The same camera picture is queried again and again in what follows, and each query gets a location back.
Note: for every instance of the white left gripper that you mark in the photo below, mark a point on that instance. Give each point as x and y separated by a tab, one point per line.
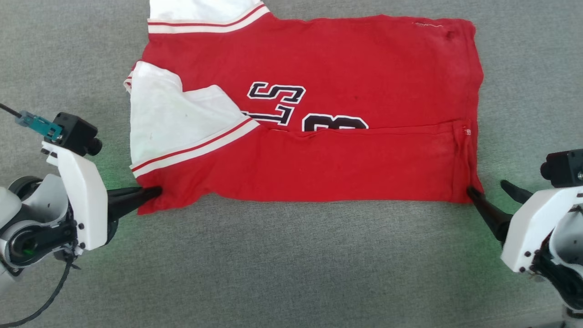
86	205

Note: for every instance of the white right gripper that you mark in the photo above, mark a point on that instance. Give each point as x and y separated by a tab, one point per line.
528	232

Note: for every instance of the red white baseball jersey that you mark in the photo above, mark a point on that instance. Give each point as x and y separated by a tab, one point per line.
364	68

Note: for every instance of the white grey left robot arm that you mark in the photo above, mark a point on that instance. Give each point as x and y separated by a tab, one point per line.
27	218

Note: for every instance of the grey fabric sofa cushion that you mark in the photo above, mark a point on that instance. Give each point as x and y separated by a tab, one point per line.
291	273

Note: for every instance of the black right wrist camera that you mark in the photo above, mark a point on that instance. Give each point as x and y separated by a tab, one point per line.
565	167

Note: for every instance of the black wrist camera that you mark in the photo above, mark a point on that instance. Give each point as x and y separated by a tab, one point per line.
565	167
77	134

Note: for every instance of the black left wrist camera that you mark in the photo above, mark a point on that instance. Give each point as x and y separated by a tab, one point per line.
77	134

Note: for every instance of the teal left camera connector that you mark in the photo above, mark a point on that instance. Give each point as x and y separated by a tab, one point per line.
41	125

